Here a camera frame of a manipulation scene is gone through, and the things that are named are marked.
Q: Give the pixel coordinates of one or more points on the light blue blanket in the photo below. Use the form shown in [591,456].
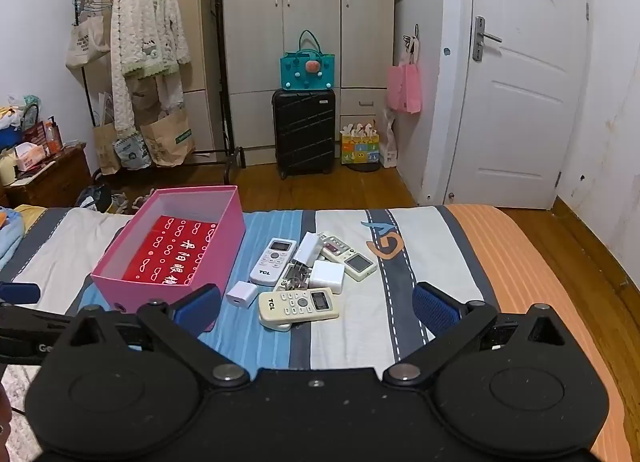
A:
[12,230]

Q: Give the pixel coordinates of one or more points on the pink storage box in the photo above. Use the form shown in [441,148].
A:
[216,203]

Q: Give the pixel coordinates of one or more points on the teal tote bag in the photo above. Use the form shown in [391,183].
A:
[308,68]

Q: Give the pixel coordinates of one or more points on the white folding-plug charger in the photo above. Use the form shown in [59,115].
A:
[308,250]

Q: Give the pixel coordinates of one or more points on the black suitcase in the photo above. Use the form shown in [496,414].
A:
[304,131]

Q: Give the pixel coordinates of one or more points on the pair of shoes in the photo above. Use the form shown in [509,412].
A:
[121,203]

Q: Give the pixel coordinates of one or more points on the canvas tote bag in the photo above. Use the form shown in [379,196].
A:
[88,42]

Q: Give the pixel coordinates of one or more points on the cream remote with keys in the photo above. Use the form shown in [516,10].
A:
[290,277]

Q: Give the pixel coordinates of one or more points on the cream TCL remote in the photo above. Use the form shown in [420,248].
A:
[279,310]

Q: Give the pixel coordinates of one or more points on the left gripper arm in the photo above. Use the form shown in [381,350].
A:
[93,340]

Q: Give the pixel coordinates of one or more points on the white door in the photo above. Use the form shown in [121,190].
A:
[520,103]

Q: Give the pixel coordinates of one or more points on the wooden nightstand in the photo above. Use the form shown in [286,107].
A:
[57,184]

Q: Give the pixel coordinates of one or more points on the small brown paper bag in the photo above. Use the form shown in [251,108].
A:
[104,140]

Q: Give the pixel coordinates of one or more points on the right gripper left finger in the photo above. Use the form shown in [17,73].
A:
[176,328]

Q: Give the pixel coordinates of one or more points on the black clothes rack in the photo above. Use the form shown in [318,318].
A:
[205,87]

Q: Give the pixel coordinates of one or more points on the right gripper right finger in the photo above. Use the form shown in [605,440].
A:
[457,328]

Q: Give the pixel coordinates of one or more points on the small white charger cube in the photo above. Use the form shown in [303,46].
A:
[242,294]

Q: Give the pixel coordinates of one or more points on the white patterned bag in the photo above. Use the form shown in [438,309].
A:
[132,152]

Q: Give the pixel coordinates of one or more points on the pink paper bag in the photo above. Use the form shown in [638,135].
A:
[403,92]

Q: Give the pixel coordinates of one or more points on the colourful tissue box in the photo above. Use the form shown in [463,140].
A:
[360,144]

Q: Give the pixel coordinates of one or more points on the cream knitted cardigan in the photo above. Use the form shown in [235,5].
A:
[147,41]

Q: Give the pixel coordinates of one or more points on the cream purple-button remote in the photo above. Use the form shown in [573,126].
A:
[357,266]

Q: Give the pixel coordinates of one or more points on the white TCL remote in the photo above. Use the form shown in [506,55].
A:
[270,265]

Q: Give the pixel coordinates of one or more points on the door handle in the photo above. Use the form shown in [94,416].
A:
[480,35]

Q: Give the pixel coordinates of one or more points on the large white charger cube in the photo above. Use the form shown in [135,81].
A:
[326,274]

